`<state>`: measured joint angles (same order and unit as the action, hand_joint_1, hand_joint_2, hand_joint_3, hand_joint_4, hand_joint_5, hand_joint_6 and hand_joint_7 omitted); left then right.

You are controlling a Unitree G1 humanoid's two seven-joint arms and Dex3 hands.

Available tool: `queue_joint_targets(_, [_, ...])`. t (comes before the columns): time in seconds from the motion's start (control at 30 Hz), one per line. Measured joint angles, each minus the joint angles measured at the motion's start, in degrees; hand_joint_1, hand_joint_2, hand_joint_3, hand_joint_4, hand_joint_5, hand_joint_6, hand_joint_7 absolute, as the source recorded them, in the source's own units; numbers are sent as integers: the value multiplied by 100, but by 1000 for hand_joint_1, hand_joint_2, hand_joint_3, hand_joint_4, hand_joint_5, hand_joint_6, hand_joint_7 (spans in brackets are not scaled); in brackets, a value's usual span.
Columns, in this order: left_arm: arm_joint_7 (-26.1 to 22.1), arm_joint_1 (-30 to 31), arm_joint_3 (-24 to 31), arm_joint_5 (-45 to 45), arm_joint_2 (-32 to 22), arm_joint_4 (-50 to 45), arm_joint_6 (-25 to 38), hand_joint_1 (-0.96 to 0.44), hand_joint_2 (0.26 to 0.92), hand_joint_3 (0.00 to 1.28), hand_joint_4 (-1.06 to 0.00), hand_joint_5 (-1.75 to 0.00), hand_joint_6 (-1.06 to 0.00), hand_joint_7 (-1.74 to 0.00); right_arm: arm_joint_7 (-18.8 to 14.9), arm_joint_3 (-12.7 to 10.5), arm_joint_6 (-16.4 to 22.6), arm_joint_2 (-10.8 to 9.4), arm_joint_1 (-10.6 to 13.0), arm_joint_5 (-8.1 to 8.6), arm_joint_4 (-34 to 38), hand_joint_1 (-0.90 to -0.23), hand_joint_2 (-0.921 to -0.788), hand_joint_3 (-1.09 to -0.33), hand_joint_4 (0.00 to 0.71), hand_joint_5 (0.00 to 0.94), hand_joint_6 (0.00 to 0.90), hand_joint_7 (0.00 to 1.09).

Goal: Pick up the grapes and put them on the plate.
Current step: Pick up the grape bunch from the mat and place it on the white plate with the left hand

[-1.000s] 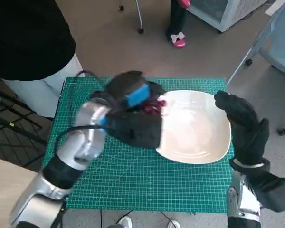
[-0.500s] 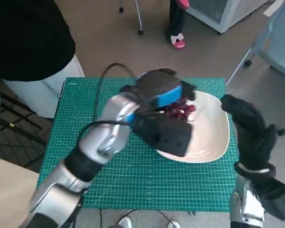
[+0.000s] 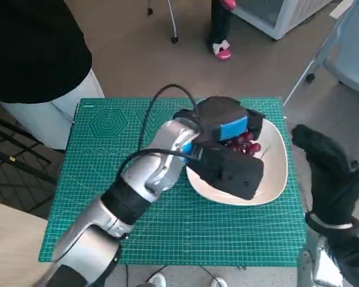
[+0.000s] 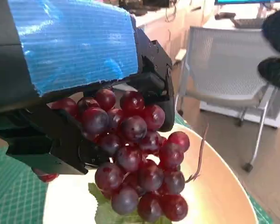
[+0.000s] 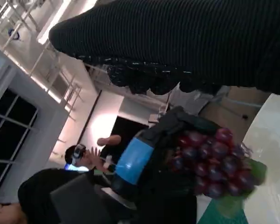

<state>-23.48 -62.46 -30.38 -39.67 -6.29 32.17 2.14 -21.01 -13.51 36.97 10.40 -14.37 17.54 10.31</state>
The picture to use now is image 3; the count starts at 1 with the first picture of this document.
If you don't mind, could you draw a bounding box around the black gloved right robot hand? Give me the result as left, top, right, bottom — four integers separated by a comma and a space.
291, 124, 359, 225

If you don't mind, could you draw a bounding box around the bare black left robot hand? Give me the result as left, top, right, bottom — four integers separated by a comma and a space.
172, 96, 266, 142

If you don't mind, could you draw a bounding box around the red toy grape bunch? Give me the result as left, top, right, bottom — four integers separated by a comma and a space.
223, 131, 263, 157

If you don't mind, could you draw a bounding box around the white square plate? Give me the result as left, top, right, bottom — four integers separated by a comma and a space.
185, 100, 289, 206

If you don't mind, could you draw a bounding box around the person with pink shoe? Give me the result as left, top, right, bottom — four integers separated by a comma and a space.
209, 0, 237, 60

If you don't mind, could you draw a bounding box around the white cabinet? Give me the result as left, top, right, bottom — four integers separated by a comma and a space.
232, 0, 334, 41

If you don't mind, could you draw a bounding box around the green cutting mat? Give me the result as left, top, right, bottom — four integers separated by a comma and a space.
37, 97, 306, 267

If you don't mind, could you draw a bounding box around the grey mesh chair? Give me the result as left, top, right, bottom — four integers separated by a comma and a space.
282, 0, 359, 165

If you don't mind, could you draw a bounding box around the person in black top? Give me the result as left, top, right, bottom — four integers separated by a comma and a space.
0, 0, 105, 150

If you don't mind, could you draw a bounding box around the light wooden desk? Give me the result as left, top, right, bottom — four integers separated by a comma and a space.
0, 199, 53, 287

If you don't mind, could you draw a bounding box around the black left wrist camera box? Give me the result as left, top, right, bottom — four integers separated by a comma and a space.
187, 145, 264, 201

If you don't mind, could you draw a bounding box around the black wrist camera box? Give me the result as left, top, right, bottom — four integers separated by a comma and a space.
328, 227, 359, 287
187, 145, 264, 201

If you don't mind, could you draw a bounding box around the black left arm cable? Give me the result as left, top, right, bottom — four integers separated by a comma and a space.
118, 84, 205, 186

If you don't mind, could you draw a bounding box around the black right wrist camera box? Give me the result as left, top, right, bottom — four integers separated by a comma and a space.
328, 227, 359, 287

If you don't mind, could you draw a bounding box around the metal frame with casters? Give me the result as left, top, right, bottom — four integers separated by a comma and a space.
145, 0, 180, 45

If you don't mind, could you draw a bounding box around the black floor cable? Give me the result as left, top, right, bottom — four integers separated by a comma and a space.
124, 264, 216, 287

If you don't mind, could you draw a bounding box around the black wire rack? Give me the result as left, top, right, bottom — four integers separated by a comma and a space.
0, 101, 63, 221

